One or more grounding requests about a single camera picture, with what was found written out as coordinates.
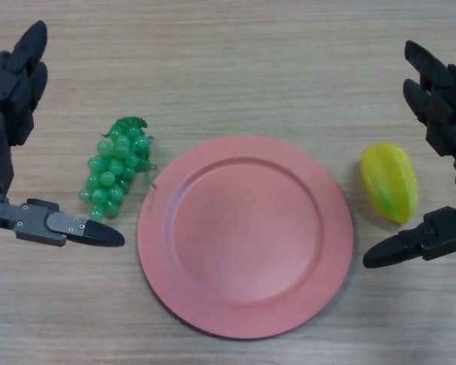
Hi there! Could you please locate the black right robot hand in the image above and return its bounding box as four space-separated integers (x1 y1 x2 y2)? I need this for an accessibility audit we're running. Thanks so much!
362 40 456 270

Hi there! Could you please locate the yellow green starfruit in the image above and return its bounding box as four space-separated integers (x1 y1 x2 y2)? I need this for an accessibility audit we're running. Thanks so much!
360 142 420 226

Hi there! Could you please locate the pink round plate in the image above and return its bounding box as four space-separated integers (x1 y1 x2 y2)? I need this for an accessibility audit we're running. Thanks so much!
137 135 354 339

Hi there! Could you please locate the green grape bunch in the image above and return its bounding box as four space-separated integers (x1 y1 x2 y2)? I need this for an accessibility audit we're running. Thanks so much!
78 116 160 221

